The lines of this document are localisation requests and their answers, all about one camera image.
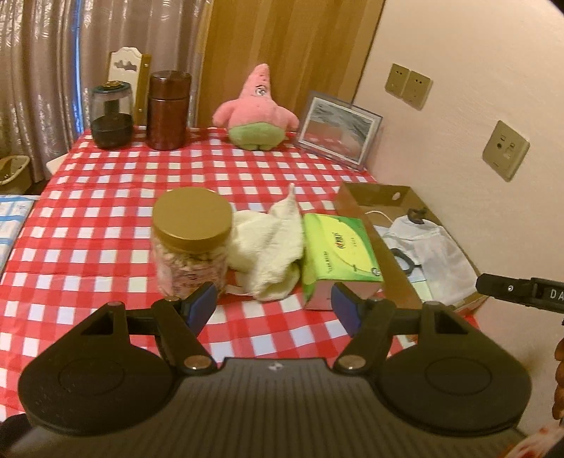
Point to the clear picture frame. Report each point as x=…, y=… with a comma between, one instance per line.
x=337, y=130

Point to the pink starfish plush toy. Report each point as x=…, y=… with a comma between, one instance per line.
x=253, y=112

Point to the green tissue box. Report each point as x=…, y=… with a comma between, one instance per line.
x=341, y=246

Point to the beige patterned curtain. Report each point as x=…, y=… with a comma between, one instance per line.
x=39, y=79

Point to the dark glass jar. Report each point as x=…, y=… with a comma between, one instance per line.
x=112, y=127

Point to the cream towel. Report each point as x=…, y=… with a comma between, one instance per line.
x=268, y=246

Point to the nut jar with gold lid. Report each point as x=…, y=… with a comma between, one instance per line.
x=191, y=229

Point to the brown wooden canister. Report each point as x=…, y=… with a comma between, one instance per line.
x=168, y=114

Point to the person's right hand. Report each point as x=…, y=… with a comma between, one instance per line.
x=558, y=378

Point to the red white checkered tablecloth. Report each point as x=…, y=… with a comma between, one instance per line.
x=88, y=229

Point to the blue white bedsheet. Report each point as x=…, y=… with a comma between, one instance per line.
x=11, y=224

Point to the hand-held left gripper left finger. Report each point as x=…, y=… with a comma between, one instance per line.
x=203, y=304

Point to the cardboard box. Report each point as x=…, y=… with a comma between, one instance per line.
x=383, y=193

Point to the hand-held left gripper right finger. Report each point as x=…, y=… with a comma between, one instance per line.
x=346, y=308

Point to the wooden door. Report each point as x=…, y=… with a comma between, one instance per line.
x=286, y=39

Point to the red white printed cloth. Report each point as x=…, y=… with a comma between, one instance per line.
x=535, y=442

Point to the wicker basket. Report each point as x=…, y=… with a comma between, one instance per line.
x=13, y=174

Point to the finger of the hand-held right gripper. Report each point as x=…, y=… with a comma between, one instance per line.
x=504, y=288

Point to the beige wall socket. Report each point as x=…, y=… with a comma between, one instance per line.
x=417, y=89
x=397, y=79

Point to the beige wall switch plate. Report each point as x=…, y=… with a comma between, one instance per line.
x=506, y=150

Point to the white wooden chair back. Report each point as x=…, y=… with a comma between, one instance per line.
x=127, y=61

